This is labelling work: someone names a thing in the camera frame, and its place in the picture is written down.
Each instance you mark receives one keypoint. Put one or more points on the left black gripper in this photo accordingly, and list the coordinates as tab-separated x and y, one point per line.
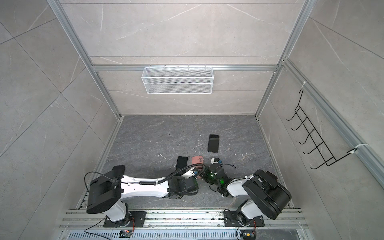
177	178

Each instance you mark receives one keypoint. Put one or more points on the white wire mesh basket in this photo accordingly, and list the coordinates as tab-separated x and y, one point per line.
178	80

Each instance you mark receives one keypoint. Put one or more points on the phone with black screen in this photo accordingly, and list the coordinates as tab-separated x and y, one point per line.
182	162

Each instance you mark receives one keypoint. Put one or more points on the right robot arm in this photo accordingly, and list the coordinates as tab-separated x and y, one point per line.
267	197

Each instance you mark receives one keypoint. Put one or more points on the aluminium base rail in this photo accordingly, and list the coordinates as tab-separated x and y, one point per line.
200	224

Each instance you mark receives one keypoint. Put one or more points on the black wire hook rack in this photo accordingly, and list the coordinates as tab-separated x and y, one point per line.
314	136

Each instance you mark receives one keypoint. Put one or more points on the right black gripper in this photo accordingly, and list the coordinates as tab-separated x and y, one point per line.
204	175

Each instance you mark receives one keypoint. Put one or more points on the black phone on table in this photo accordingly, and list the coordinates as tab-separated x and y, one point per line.
213	144

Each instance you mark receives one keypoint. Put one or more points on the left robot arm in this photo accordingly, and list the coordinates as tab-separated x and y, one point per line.
108	192

